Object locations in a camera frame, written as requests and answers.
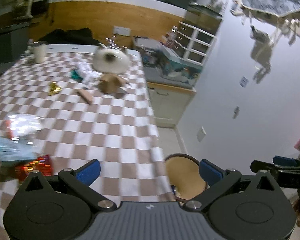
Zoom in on checkered brown white tablecloth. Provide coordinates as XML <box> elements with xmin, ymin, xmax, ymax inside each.
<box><xmin>0</xmin><ymin>51</ymin><xmax>177</xmax><ymax>240</ymax></box>

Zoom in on brown wooden stick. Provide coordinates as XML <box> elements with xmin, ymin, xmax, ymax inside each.
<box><xmin>76</xmin><ymin>89</ymin><xmax>93</xmax><ymax>105</ymax></box>

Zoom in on red yellow snack wrapper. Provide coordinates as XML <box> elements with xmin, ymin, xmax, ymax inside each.
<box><xmin>14</xmin><ymin>155</ymin><xmax>53</xmax><ymax>181</ymax></box>

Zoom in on plastic water bottle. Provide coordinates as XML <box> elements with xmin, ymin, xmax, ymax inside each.
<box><xmin>167</xmin><ymin>26</ymin><xmax>178</xmax><ymax>45</ymax></box>

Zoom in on dark side cabinet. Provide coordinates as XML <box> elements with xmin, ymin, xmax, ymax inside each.
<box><xmin>0</xmin><ymin>22</ymin><xmax>30</xmax><ymax>63</ymax></box>

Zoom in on gold foil wrapper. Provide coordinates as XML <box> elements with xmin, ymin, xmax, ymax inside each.
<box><xmin>48</xmin><ymin>82</ymin><xmax>62</xmax><ymax>96</ymax></box>

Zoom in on white cat plush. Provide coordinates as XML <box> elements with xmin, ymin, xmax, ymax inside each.
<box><xmin>92</xmin><ymin>44</ymin><xmax>130</xmax><ymax>74</ymax></box>

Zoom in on white wall charger with cable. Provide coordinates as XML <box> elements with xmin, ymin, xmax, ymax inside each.
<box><xmin>233</xmin><ymin>106</ymin><xmax>239</xmax><ymax>119</ymax></box>

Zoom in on white power strip socket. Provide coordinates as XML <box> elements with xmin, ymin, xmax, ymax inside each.
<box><xmin>113</xmin><ymin>26</ymin><xmax>131</xmax><ymax>37</ymax></box>

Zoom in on teal small bowl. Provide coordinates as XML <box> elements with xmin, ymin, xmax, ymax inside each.
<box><xmin>70</xmin><ymin>69</ymin><xmax>83</xmax><ymax>82</ymax></box>

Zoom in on brown cardboard box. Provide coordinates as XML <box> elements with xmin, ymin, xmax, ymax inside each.
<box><xmin>97</xmin><ymin>73</ymin><xmax>128</xmax><ymax>94</ymax></box>

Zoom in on black clothing heap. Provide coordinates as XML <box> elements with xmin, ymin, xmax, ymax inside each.
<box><xmin>38</xmin><ymin>28</ymin><xmax>100</xmax><ymax>46</ymax></box>

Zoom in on clear plastic storage box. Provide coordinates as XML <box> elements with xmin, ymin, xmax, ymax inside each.
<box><xmin>133</xmin><ymin>36</ymin><xmax>162</xmax><ymax>67</ymax></box>

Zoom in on light blue plastic package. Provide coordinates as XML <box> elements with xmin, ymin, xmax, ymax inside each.
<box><xmin>0</xmin><ymin>137</ymin><xmax>36</xmax><ymax>167</ymax></box>

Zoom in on white paper cup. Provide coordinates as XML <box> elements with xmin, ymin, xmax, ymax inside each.
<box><xmin>31</xmin><ymin>41</ymin><xmax>47</xmax><ymax>64</ymax></box>

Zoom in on cream floor cabinet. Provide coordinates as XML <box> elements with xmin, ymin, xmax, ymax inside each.
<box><xmin>147</xmin><ymin>82</ymin><xmax>197</xmax><ymax>128</ymax></box>

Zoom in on clear white orange plastic bag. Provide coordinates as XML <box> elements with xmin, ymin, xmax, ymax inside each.
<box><xmin>5</xmin><ymin>113</ymin><xmax>43</xmax><ymax>140</ymax></box>

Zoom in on white wall socket plate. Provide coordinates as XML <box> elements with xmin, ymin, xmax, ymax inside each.
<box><xmin>197</xmin><ymin>127</ymin><xmax>206</xmax><ymax>142</ymax></box>

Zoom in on brown rimmed beige trash bin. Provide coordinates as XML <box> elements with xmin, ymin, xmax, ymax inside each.
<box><xmin>165</xmin><ymin>153</ymin><xmax>207</xmax><ymax>203</ymax></box>

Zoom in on white drawer shelf unit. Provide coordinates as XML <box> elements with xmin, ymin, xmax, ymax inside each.
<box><xmin>172</xmin><ymin>22</ymin><xmax>216</xmax><ymax>64</ymax></box>

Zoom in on crumpled white tissue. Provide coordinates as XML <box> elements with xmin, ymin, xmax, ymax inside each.
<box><xmin>76</xmin><ymin>62</ymin><xmax>102</xmax><ymax>89</ymax></box>

